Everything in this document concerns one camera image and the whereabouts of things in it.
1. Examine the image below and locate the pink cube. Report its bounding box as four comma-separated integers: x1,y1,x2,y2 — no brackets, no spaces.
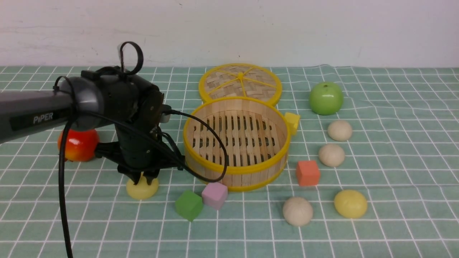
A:
201,182,228,210

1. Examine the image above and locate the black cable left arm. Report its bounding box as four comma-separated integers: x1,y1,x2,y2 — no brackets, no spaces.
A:
54,41,228,258

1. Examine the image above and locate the green apple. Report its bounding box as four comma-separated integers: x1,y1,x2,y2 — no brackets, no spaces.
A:
309,82,344,115

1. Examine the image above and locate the orange cube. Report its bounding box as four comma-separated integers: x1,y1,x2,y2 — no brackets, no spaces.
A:
296,160,321,187

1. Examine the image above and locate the yellow bun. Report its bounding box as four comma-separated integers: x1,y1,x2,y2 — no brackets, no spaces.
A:
334,189,368,219
125,175,159,200

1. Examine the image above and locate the red pomegranate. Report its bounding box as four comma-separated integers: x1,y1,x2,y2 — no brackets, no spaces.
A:
65,129,99,162

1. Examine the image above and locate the left robot arm black grey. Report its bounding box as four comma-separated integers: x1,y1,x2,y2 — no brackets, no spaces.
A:
1,66,185,183

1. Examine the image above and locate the white bun bottom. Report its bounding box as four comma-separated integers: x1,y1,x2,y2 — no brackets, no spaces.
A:
282,196,314,227

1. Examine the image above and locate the green cube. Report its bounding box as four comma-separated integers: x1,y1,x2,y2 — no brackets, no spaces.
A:
174,190,204,222

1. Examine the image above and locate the yellow cube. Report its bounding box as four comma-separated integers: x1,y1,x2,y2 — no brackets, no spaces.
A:
284,112,301,135

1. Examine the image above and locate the green checkered tablecloth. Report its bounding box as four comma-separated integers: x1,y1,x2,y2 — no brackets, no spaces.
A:
0,65,459,258

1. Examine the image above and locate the white bun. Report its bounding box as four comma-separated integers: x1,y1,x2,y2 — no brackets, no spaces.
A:
327,120,354,142
318,143,346,168
282,196,314,227

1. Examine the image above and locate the bamboo steamer tray yellow rim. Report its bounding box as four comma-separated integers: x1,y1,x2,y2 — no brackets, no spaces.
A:
183,97,292,192

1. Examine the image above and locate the woven bamboo steamer lid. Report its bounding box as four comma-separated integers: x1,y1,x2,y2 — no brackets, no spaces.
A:
198,63,283,106

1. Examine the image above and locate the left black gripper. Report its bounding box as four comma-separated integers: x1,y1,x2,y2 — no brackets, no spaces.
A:
95,125,183,186

